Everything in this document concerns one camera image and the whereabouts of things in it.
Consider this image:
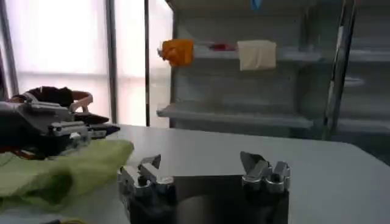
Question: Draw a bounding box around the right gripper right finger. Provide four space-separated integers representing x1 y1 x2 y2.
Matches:
239 151 292 194

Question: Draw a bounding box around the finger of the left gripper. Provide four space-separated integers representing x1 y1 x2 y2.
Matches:
50 121 121 147
23 102 110 125

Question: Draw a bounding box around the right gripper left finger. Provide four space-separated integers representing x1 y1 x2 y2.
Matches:
118 154 175 195

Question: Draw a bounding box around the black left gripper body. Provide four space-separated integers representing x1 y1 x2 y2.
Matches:
0 111 74 159

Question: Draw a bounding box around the green short-sleeved shirt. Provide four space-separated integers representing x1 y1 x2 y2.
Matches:
0 139 135 214

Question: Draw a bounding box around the black jacket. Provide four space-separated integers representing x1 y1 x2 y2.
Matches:
26 86 74 107

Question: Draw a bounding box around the wooden chair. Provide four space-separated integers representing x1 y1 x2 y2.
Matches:
9 86 94 114

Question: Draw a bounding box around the grey metal shelf rack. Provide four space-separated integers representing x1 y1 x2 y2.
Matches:
157 0 390 142

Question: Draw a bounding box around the dark window frame post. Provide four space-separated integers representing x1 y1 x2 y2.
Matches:
104 0 119 124

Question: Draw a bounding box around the thin black vertical post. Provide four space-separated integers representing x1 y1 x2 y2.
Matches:
143 0 151 127

